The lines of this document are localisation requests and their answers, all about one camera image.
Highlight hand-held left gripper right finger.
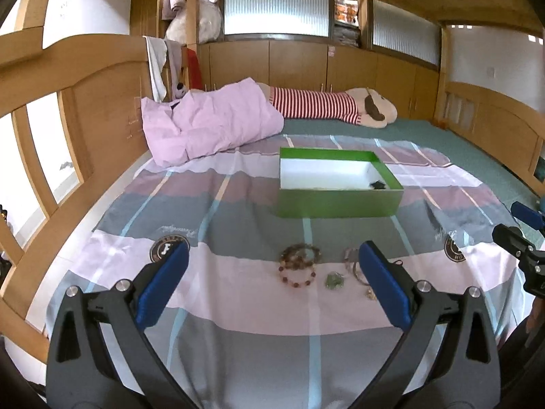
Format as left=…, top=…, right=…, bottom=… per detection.
left=358, top=241, right=501, bottom=409

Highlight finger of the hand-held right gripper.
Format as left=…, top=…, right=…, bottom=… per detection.
left=510, top=200, right=545, bottom=231
left=491, top=223, right=545, bottom=297

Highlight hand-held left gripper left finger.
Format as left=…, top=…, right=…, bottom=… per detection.
left=46, top=243, right=201, bottom=409

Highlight green cardboard box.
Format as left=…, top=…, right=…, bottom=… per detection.
left=272, top=147, right=404, bottom=219

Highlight brown bead bracelet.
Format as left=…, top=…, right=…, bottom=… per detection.
left=279, top=243, right=323, bottom=272

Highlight silver bangle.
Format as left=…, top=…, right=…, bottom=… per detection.
left=343, top=246, right=372, bottom=287

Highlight green jade pendant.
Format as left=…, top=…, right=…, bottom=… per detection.
left=324, top=272, right=346, bottom=293

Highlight plaid bed sheet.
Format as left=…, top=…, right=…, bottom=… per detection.
left=45, top=134, right=529, bottom=409

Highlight wooden footboard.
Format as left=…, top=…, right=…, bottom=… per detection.
left=434, top=80, right=545, bottom=193

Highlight pink quilt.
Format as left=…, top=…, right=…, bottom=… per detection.
left=140, top=77, right=285, bottom=168

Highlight wooden headboard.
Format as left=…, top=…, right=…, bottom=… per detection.
left=0, top=26, right=189, bottom=364

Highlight plush dog in striped shirt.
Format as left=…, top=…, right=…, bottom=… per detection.
left=255, top=85, right=399, bottom=130

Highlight red hanging garment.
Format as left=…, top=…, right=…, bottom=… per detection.
left=186, top=48, right=204, bottom=91

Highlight frosted glass window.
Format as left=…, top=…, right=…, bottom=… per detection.
left=372, top=0, right=442, bottom=67
left=223, top=0, right=331, bottom=37

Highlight white hanging garment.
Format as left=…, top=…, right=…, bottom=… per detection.
left=144, top=35, right=170, bottom=103

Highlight grey hanging garment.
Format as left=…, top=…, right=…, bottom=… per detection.
left=164, top=39, right=188, bottom=94

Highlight wooden wardrobe cabinets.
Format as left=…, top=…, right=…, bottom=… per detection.
left=198, top=37, right=442, bottom=122

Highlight stack of folded blankets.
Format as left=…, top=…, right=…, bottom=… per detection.
left=332, top=0, right=367, bottom=48

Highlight white bagged bedding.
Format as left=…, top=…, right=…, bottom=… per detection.
left=165, top=0, right=224, bottom=46

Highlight red bead bracelet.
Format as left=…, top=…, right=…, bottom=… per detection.
left=278, top=262, right=317, bottom=289

